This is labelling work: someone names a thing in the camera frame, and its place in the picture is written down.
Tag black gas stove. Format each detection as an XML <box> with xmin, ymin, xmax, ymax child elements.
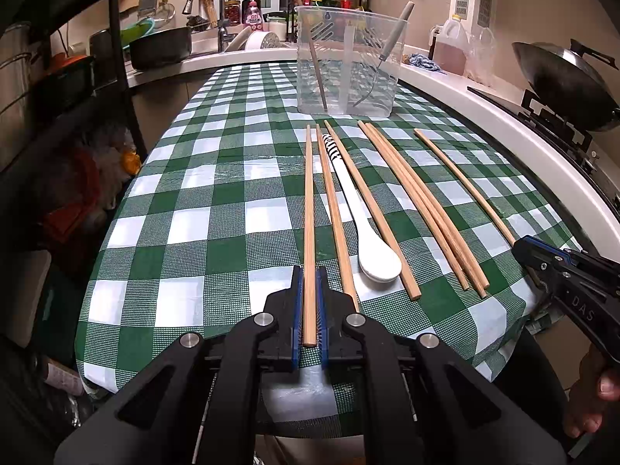
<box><xmin>467</xmin><ymin>84</ymin><xmax>620</xmax><ymax>214</ymax></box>

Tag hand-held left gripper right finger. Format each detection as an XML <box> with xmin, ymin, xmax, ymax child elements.
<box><xmin>315</xmin><ymin>265</ymin><xmax>567</xmax><ymax>465</ymax></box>

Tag black shelf rack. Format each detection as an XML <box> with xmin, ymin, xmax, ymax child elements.
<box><xmin>0</xmin><ymin>0</ymin><xmax>148</xmax><ymax>175</ymax></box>

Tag plastic jug of cooking oil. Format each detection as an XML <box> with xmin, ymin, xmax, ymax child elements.
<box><xmin>432</xmin><ymin>14</ymin><xmax>473</xmax><ymax>77</ymax></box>

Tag row of sauce bottles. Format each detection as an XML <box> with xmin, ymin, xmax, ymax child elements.
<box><xmin>300</xmin><ymin>0</ymin><xmax>369</xmax><ymax>11</ymax></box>

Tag black wok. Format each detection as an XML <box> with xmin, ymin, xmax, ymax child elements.
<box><xmin>512</xmin><ymin>39</ymin><xmax>620</xmax><ymax>133</ymax></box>

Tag person's right hand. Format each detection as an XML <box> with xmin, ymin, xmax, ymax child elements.
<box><xmin>563</xmin><ymin>344</ymin><xmax>620</xmax><ymax>441</ymax></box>

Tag person's beige pants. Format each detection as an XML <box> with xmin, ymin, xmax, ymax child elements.
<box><xmin>257</xmin><ymin>433</ymin><xmax>369</xmax><ymax>465</ymax></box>

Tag red plastic bag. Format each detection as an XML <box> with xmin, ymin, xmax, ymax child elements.
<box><xmin>41</xmin><ymin>150</ymin><xmax>117</xmax><ymax>248</ymax></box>

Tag clear plastic utensil container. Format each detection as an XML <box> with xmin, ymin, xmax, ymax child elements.
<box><xmin>294</xmin><ymin>6</ymin><xmax>410</xmax><ymax>118</ymax></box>

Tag green checked tablecloth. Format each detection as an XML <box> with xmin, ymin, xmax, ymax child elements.
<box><xmin>75</xmin><ymin>60</ymin><xmax>582</xmax><ymax>441</ymax></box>

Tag black cooking pot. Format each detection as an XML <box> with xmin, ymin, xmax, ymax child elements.
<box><xmin>128</xmin><ymin>26</ymin><xmax>195</xmax><ymax>71</ymax></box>

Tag grey-handled metal fork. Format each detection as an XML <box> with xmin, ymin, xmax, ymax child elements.
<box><xmin>353</xmin><ymin>1</ymin><xmax>416</xmax><ymax>107</ymax></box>

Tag green plastic bowl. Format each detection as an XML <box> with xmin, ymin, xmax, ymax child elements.
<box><xmin>120</xmin><ymin>17</ymin><xmax>156</xmax><ymax>44</ymax></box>

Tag white spoon with striped handle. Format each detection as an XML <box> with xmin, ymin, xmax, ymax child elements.
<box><xmin>322</xmin><ymin>134</ymin><xmax>404</xmax><ymax>283</ymax></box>

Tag orange lidded pot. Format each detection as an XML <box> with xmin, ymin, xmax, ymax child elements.
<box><xmin>48</xmin><ymin>53</ymin><xmax>96</xmax><ymax>107</ymax></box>

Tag white perforated steamer plate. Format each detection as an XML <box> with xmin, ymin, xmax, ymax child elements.
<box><xmin>242</xmin><ymin>30</ymin><xmax>282</xmax><ymax>52</ymax></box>

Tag dark brown wooden chopstick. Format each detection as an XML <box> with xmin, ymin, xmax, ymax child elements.
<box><xmin>285</xmin><ymin>0</ymin><xmax>329</xmax><ymax>112</ymax></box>

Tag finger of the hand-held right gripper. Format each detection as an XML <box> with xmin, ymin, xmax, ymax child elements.
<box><xmin>512</xmin><ymin>235</ymin><xmax>575</xmax><ymax>277</ymax></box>

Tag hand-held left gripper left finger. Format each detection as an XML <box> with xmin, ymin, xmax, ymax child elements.
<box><xmin>53</xmin><ymin>265</ymin><xmax>304</xmax><ymax>465</ymax></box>

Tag stainless steel stockpot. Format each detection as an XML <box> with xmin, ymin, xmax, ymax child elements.
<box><xmin>0</xmin><ymin>23</ymin><xmax>37</xmax><ymax>160</ymax></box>

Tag upright bundle of chopsticks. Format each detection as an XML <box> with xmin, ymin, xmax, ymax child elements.
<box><xmin>200</xmin><ymin>0</ymin><xmax>220</xmax><ymax>29</ymax></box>

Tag blue knitted dishcloth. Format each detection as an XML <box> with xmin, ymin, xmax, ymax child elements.
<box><xmin>404</xmin><ymin>52</ymin><xmax>449</xmax><ymax>76</ymax></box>

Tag chrome kitchen faucet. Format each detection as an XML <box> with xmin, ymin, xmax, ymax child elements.
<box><xmin>183</xmin><ymin>0</ymin><xmax>231</xmax><ymax>53</ymax></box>

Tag pink dish soap bottle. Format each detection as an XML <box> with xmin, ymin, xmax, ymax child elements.
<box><xmin>242</xmin><ymin>0</ymin><xmax>265</xmax><ymax>27</ymax></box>

